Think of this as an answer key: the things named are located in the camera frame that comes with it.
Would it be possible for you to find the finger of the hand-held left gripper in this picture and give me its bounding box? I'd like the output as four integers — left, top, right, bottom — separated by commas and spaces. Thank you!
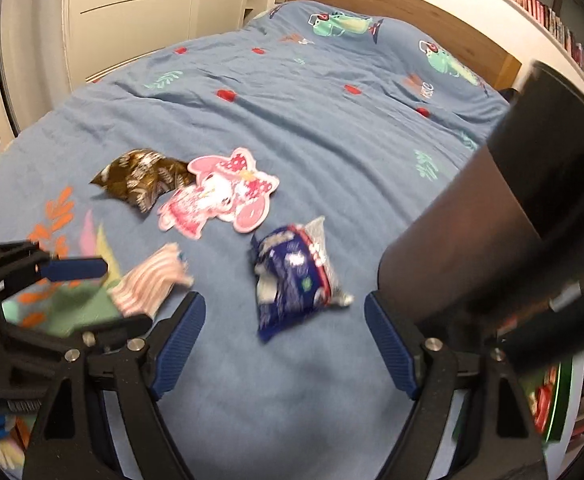
0, 241, 109, 307
0, 310, 153, 377

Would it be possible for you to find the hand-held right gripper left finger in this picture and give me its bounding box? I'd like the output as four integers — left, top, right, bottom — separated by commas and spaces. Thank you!
22, 291, 207, 480

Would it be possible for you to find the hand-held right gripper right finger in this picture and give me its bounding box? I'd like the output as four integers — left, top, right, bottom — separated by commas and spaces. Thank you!
364, 291, 548, 480

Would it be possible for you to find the pink striped snack packet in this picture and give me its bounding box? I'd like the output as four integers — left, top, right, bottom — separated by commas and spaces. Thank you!
108, 242, 195, 319

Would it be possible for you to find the brown snack packet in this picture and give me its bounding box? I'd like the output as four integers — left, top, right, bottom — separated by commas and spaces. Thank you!
90, 148, 195, 216

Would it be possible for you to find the blue snack packet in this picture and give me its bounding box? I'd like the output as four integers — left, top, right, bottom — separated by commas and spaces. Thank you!
250, 216, 355, 344

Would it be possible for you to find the pink cartoon snack packet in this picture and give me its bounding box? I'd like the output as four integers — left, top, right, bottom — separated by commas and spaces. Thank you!
157, 147, 281, 239

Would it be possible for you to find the green tray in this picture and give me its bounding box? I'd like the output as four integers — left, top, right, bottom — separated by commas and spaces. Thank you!
517, 355, 576, 444

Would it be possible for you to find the blue printed bed sheet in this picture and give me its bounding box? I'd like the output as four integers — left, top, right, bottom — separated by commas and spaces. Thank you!
0, 0, 515, 480

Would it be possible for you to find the white wardrobe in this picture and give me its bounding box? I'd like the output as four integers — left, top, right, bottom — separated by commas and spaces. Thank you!
0, 0, 259, 137

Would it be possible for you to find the wooden headboard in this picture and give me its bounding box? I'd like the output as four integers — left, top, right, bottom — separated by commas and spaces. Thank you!
289, 0, 523, 92

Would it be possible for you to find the row of books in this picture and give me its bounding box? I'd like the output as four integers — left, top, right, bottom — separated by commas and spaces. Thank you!
449, 0, 584, 87

